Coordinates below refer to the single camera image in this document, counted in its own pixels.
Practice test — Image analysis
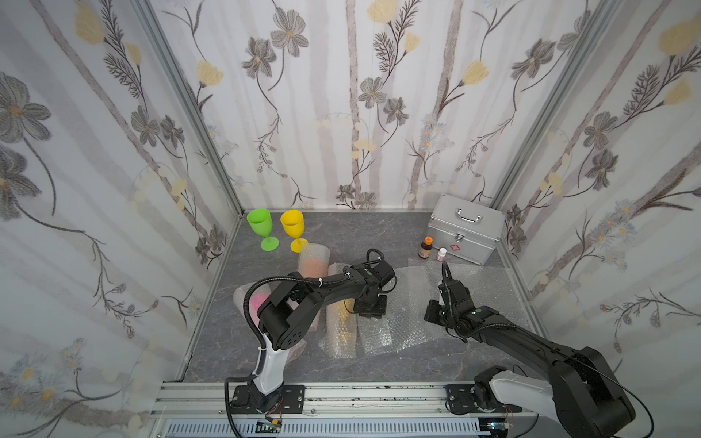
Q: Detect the amber glass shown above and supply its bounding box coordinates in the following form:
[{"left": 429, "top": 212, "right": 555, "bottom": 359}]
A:
[{"left": 319, "top": 262, "right": 360, "bottom": 360}]

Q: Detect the yellow glass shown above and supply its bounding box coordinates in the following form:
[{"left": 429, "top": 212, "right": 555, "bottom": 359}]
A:
[{"left": 280, "top": 210, "right": 308, "bottom": 254}]

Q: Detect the green plastic wine glass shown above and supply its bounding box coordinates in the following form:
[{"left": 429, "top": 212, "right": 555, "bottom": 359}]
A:
[{"left": 246, "top": 208, "right": 279, "bottom": 252}]

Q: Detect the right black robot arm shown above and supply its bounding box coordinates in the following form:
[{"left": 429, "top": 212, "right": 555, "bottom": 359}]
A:
[{"left": 425, "top": 262, "right": 638, "bottom": 437}]

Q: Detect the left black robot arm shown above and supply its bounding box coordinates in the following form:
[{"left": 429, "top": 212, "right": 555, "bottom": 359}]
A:
[{"left": 224, "top": 248, "right": 396, "bottom": 437}]

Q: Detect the orange glass in bubble wrap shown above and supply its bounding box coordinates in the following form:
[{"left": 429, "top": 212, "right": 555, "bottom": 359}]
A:
[{"left": 295, "top": 243, "right": 332, "bottom": 333}]

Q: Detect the pink glass in bubble wrap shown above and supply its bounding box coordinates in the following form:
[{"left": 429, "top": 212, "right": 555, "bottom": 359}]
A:
[{"left": 233, "top": 283, "right": 307, "bottom": 363}]

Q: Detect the brown bottle orange cap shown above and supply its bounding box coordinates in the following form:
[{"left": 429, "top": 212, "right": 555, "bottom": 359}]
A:
[{"left": 418, "top": 237, "right": 434, "bottom": 259}]

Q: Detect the silver aluminium case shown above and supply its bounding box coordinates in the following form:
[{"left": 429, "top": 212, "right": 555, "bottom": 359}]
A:
[{"left": 426, "top": 193, "right": 505, "bottom": 266}]

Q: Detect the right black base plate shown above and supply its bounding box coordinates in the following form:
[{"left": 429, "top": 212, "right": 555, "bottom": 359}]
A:
[{"left": 445, "top": 384, "right": 523, "bottom": 415}]

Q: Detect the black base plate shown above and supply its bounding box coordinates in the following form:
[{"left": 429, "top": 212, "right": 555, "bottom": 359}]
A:
[
  {"left": 445, "top": 384, "right": 523, "bottom": 415},
  {"left": 225, "top": 383, "right": 306, "bottom": 414}
]

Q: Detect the white slotted cable duct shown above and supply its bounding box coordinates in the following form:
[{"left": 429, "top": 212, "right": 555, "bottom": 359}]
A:
[{"left": 164, "top": 418, "right": 489, "bottom": 437}]

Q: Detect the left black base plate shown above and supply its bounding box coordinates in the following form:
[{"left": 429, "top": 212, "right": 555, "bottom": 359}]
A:
[{"left": 225, "top": 383, "right": 306, "bottom": 414}]

